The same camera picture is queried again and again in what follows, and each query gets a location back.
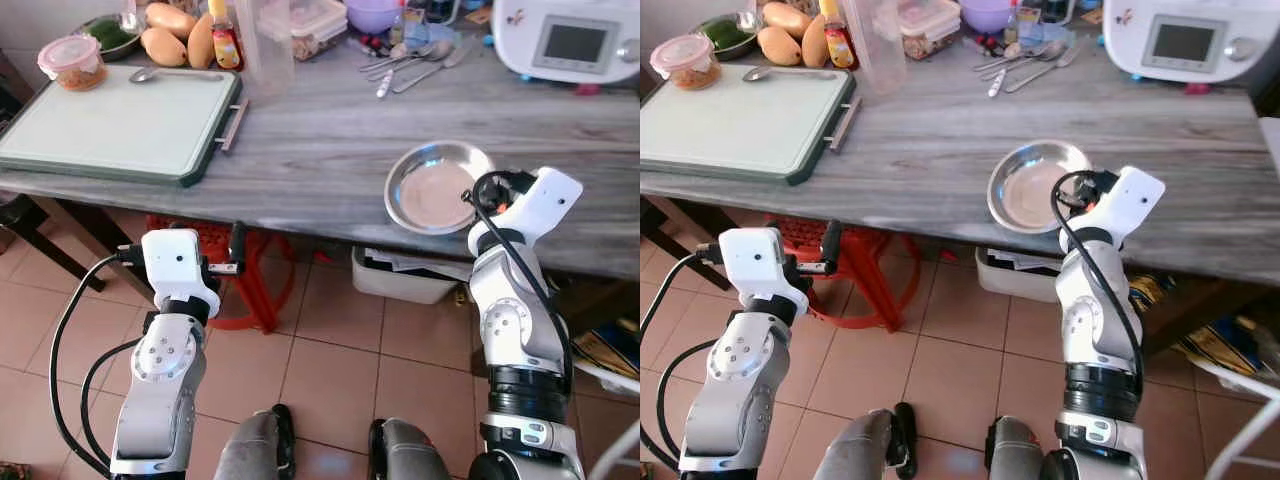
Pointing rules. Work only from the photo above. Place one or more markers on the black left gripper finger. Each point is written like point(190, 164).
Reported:
point(238, 242)
point(831, 242)

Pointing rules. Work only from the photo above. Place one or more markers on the round steel plate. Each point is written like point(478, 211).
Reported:
point(430, 195)
point(1030, 195)

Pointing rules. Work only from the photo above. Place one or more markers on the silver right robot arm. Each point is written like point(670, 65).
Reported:
point(1095, 330)
point(510, 330)

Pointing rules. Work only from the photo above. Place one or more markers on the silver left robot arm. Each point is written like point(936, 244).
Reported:
point(160, 380)
point(735, 380)

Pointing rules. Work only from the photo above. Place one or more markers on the red plastic stool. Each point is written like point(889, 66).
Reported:
point(262, 285)
point(877, 285)

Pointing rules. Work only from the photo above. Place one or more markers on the white plastic storage box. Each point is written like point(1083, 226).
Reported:
point(400, 285)
point(1010, 285)

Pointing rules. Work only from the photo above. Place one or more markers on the white kitchen appliance with screen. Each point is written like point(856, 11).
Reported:
point(1130, 45)
point(520, 45)

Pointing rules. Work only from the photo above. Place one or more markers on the steel spoon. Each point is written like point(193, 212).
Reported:
point(143, 75)
point(440, 47)
point(1052, 47)
point(415, 50)
point(1028, 50)
point(757, 74)

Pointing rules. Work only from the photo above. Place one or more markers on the white green-rimmed cutting board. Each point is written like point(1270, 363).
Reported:
point(740, 125)
point(110, 125)

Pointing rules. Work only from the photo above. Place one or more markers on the tall clear plastic jug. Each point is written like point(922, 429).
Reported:
point(268, 55)
point(880, 55)

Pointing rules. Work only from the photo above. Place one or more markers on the red sauce bottle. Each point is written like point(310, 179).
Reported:
point(226, 45)
point(838, 45)

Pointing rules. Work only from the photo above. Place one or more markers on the patterned yellow blue cloth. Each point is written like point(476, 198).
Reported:
point(1230, 345)
point(610, 355)

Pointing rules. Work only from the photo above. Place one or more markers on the purple plastic bowl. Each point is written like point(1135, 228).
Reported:
point(985, 14)
point(372, 14)

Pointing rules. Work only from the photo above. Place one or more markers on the pink-lidded plastic food tub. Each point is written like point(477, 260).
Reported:
point(685, 60)
point(72, 60)

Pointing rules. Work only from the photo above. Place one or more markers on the clear lidded food box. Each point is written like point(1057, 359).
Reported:
point(932, 25)
point(320, 25)

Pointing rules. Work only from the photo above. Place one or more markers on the bowl of green vegetables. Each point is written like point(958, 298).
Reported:
point(722, 35)
point(110, 35)

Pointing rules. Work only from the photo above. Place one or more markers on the grey robot right leg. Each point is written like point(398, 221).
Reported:
point(415, 455)
point(1020, 455)

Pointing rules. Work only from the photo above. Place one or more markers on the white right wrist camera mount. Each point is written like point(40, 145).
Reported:
point(545, 200)
point(1130, 198)

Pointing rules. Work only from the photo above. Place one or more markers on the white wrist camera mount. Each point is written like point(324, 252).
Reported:
point(545, 200)
point(755, 260)
point(1130, 198)
point(175, 260)

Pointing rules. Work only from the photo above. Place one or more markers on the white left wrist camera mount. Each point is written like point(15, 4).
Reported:
point(755, 260)
point(175, 260)

